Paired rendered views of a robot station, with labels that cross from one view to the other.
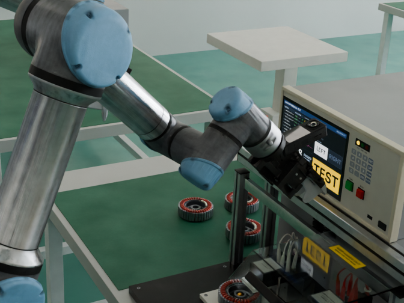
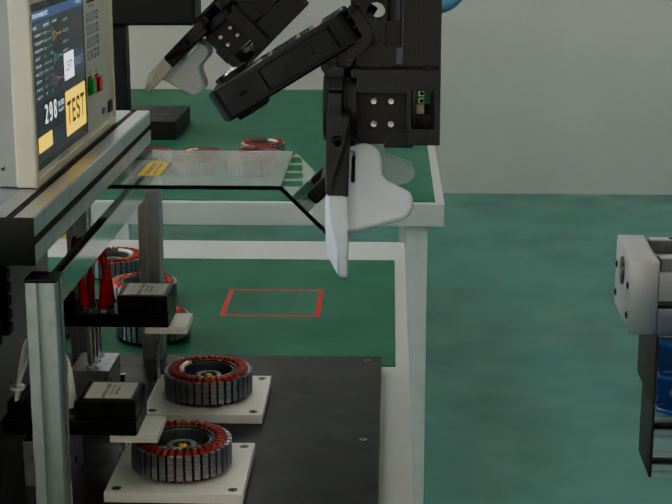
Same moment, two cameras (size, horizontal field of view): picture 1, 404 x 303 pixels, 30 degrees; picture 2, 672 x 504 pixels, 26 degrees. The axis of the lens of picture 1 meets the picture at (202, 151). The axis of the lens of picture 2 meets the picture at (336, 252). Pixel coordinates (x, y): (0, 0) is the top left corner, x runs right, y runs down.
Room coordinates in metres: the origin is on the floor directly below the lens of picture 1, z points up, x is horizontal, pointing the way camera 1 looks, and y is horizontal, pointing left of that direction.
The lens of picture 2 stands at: (2.82, 0.82, 1.41)
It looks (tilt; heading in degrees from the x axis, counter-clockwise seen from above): 14 degrees down; 211
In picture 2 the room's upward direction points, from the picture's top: straight up
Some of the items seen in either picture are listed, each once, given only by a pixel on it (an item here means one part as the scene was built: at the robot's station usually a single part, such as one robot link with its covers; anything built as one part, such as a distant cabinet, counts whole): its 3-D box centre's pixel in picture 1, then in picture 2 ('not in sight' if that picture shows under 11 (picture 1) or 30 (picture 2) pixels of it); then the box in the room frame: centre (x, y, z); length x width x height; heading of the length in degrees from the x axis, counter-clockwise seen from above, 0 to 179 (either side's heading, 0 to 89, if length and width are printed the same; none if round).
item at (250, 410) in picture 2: not in sight; (208, 398); (1.40, -0.23, 0.78); 0.15 x 0.15 x 0.01; 29
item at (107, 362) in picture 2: not in sight; (96, 380); (1.47, -0.36, 0.80); 0.08 x 0.05 x 0.06; 29
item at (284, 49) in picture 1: (270, 103); not in sight; (2.58, -0.24, 0.98); 0.37 x 0.35 x 0.46; 29
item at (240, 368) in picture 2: not in sight; (208, 379); (1.40, -0.23, 0.80); 0.11 x 0.11 x 0.04
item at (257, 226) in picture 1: (244, 231); not in sight; (2.00, -0.14, 0.77); 0.11 x 0.11 x 0.04
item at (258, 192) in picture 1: (309, 232); (106, 228); (1.55, -0.26, 1.03); 0.62 x 0.01 x 0.03; 29
